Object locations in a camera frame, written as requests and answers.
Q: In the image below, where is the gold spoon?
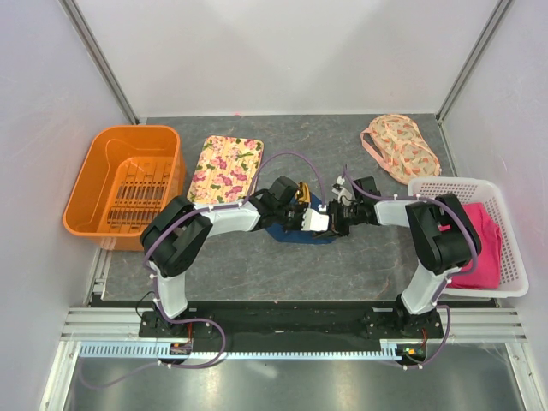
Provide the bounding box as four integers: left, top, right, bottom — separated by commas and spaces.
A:
295, 182, 307, 203

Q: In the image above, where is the dark blue paper napkin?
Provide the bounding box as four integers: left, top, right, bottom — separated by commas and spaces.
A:
265, 190, 339, 246

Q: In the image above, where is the gold knife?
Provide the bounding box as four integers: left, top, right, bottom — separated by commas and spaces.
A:
296, 182, 311, 204

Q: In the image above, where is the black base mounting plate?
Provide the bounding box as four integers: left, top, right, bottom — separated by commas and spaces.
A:
139, 301, 444, 351

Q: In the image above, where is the white slotted cable duct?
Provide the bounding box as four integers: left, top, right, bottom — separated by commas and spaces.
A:
79, 341, 416, 360

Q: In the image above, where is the white perforated plastic basket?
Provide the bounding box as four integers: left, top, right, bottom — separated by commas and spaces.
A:
408, 176, 529, 298

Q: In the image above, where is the floral rectangular tray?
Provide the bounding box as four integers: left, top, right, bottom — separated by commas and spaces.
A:
187, 135, 265, 205

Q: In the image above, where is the orange plastic basin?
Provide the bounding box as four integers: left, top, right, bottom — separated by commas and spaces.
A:
63, 125, 186, 252

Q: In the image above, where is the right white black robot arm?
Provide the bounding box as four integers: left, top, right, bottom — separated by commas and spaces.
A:
301, 177, 482, 337

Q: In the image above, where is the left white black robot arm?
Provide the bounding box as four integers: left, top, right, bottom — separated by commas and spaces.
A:
140, 176, 311, 337

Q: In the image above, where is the pink cloth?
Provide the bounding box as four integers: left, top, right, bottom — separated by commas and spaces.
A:
449, 203, 503, 289

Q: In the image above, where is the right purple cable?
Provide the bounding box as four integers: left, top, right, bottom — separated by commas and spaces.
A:
342, 164, 474, 370

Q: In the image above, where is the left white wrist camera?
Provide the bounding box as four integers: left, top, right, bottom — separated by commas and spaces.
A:
301, 205, 330, 232

